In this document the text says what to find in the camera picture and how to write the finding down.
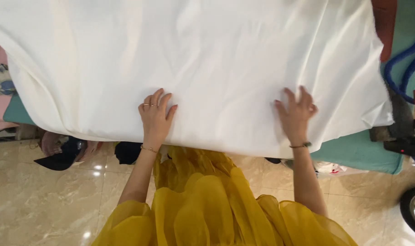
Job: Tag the black cloth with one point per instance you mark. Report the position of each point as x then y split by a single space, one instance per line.
127 153

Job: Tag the black iron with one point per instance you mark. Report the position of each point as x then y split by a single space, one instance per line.
405 147

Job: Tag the person's right hand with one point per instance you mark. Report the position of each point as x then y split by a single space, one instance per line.
298 123

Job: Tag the large white cloth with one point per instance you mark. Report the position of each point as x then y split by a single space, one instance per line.
207 51

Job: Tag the teal table cover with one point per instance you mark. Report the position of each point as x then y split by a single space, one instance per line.
357 152

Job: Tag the person's left hand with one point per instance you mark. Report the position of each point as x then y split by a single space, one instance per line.
156 123

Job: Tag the dark grey pad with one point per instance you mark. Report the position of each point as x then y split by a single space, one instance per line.
400 116

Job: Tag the black wheel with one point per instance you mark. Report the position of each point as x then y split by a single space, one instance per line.
407 208

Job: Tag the yellow ruffled dress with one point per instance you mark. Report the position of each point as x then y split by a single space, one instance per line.
207 211

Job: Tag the white plastic bag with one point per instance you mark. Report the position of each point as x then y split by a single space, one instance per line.
330 168

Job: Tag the pink bag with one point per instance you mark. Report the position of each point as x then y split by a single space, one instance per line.
50 143

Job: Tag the dark navy cloth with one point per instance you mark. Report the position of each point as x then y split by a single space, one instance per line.
62 159

